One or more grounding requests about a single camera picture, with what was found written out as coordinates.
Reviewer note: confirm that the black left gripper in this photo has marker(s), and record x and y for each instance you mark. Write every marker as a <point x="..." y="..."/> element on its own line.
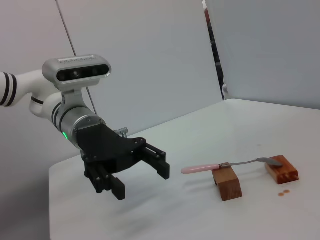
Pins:
<point x="105" y="147"/>

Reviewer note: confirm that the light brown arched wooden block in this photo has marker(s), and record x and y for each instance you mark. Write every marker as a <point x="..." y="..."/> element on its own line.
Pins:
<point x="228" y="186"/>

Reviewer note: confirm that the reddish brown wooden block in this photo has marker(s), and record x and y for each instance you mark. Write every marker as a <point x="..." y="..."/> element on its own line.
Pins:
<point x="285" y="172"/>

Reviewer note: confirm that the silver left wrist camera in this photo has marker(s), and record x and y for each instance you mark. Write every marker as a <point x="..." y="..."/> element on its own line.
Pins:
<point x="75" y="75"/>

